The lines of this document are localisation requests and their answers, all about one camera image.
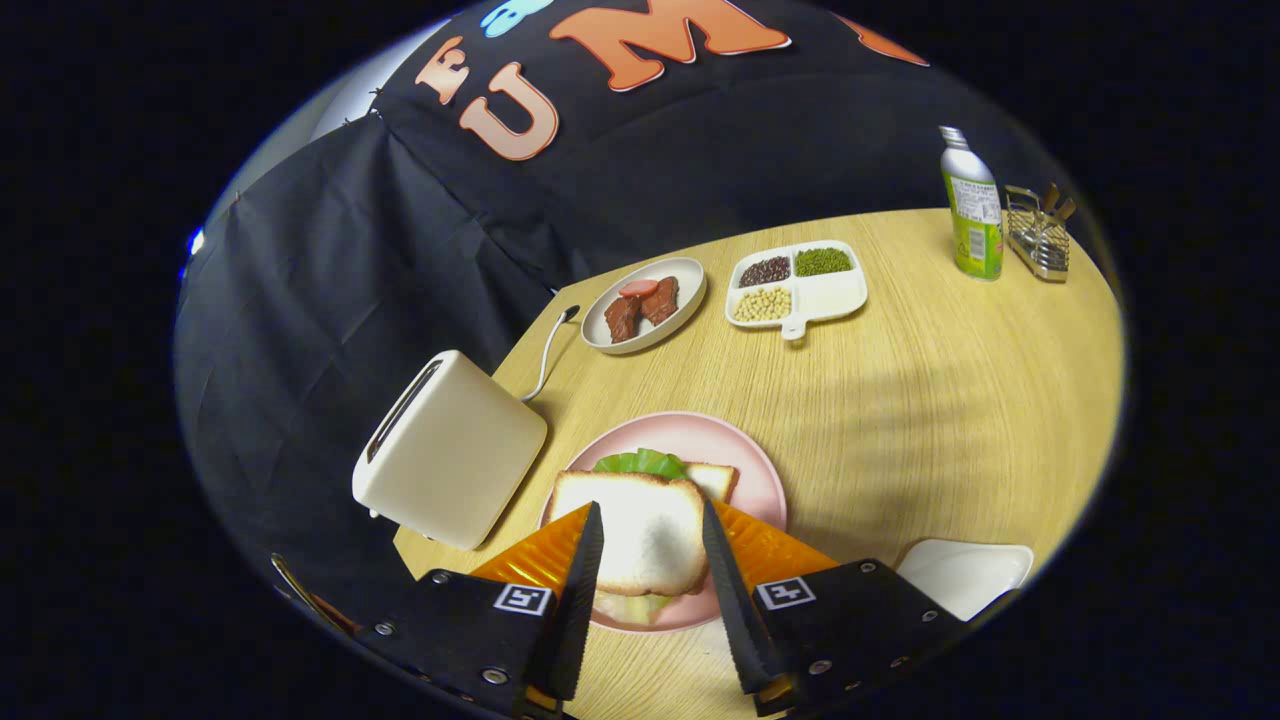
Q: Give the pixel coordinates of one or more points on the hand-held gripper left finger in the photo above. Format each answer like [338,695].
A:
[580,600]

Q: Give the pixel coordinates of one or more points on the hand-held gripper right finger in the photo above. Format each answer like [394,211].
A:
[735,600]

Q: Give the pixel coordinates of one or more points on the thick white bread slice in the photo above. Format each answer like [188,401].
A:
[650,530]

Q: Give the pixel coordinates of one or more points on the green lettuce leaf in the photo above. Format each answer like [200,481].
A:
[640,462]

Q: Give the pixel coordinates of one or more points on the square toast slice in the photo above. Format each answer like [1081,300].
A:
[715,480]

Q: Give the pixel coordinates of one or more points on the pink round plate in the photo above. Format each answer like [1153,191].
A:
[700,435]

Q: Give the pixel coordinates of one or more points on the white toaster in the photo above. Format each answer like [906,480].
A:
[450,460]

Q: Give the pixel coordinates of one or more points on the white square plate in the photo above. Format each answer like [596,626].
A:
[960,575]

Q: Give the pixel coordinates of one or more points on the red meat piece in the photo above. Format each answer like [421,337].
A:
[622,320]
[660,303]

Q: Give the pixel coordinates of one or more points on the pile of yellow soybeans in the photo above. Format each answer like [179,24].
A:
[762,304]

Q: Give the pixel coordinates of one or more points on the pink sausage slice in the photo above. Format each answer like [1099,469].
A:
[638,288]

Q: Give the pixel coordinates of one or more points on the white divided dish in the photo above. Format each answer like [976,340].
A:
[830,295]

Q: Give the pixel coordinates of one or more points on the grey round plate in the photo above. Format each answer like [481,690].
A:
[690,275]

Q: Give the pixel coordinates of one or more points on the pile of dark beans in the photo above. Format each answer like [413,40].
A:
[765,271]

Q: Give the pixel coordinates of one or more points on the pile of green beans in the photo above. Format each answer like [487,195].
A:
[823,261]

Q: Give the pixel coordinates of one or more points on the black backdrop cloth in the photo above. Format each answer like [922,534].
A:
[400,250]

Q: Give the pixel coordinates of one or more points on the green label metal bottle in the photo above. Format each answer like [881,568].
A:
[975,220]

